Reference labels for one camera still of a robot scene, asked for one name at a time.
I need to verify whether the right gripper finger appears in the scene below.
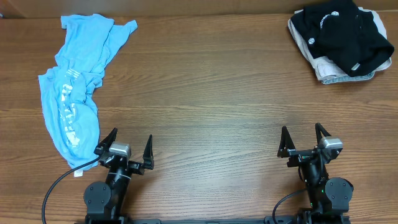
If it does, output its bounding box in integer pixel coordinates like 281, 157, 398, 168
315, 123, 331, 146
277, 126, 295, 157

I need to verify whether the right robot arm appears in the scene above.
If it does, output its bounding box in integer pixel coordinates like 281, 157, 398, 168
272, 123, 354, 224

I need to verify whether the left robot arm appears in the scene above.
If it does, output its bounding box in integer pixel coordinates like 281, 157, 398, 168
83, 128, 154, 223

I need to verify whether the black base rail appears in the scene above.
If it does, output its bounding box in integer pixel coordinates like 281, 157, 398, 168
129, 215, 295, 224

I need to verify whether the black folded garment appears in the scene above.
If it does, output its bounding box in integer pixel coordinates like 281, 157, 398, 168
290, 0, 395, 78

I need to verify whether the beige folded garment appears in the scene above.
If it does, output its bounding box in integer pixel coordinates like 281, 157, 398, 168
287, 6, 392, 82

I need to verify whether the grey striped folded garment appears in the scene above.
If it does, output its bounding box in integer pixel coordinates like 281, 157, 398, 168
321, 72, 375, 85

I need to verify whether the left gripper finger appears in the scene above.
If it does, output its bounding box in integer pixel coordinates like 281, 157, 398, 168
142, 134, 154, 170
94, 128, 118, 155

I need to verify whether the light blue t-shirt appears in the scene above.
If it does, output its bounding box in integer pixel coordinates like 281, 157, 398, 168
38, 14, 138, 177

